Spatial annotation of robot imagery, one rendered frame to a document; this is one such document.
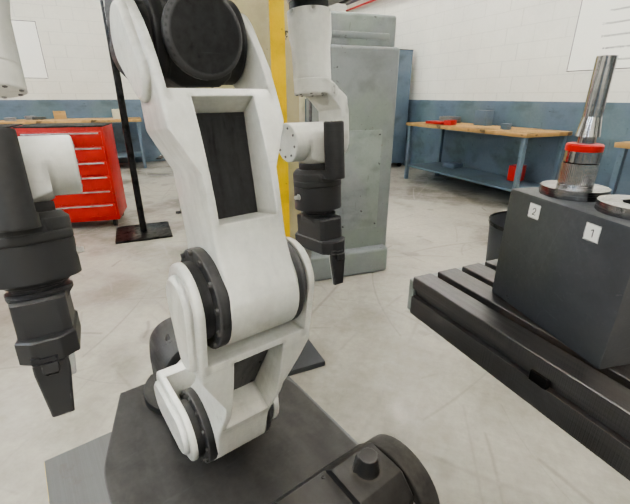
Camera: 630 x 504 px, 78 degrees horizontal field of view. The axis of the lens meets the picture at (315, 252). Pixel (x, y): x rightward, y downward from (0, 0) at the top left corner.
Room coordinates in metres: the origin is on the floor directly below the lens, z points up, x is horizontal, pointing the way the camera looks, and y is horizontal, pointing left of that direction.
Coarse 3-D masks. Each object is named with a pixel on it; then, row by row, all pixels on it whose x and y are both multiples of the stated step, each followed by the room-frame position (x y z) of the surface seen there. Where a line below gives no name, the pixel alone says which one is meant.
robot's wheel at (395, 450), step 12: (384, 444) 0.60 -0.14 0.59; (396, 444) 0.60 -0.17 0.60; (396, 456) 0.57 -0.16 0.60; (408, 456) 0.57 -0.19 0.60; (408, 468) 0.55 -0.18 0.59; (420, 468) 0.55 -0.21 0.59; (408, 480) 0.53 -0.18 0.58; (420, 480) 0.53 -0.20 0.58; (420, 492) 0.52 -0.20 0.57; (432, 492) 0.52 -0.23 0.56
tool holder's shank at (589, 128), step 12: (600, 60) 0.57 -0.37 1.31; (612, 60) 0.56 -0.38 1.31; (600, 72) 0.56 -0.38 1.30; (612, 72) 0.56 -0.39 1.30; (600, 84) 0.56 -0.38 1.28; (588, 96) 0.57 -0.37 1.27; (600, 96) 0.56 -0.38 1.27; (588, 108) 0.57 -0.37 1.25; (600, 108) 0.56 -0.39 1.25; (588, 120) 0.56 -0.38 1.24; (600, 120) 0.56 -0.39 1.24; (576, 132) 0.57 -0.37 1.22; (588, 132) 0.56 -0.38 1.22; (600, 132) 0.56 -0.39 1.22
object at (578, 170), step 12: (564, 156) 0.57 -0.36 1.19; (576, 156) 0.56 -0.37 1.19; (588, 156) 0.55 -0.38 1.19; (600, 156) 0.55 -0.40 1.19; (564, 168) 0.57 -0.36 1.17; (576, 168) 0.55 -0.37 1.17; (588, 168) 0.55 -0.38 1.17; (564, 180) 0.56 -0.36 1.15; (576, 180) 0.55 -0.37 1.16; (588, 180) 0.55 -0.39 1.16
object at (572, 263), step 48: (528, 192) 0.59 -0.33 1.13; (576, 192) 0.53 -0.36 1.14; (528, 240) 0.56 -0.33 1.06; (576, 240) 0.48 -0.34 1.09; (624, 240) 0.42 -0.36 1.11; (528, 288) 0.54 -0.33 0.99; (576, 288) 0.46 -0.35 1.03; (624, 288) 0.40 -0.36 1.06; (576, 336) 0.44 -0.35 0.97; (624, 336) 0.41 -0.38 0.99
